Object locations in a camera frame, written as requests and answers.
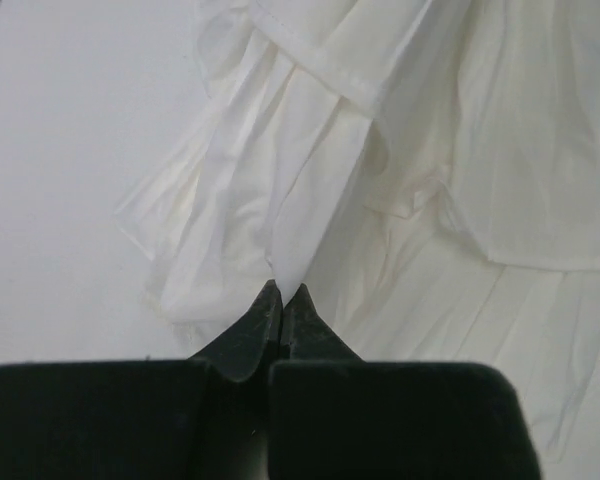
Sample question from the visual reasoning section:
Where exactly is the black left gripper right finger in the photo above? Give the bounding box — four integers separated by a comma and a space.
268, 287, 541, 479

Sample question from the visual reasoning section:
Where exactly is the white ruffled skirt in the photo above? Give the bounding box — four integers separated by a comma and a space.
116, 1, 600, 458

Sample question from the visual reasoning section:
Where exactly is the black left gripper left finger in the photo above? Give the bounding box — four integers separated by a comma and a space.
0, 282, 282, 479

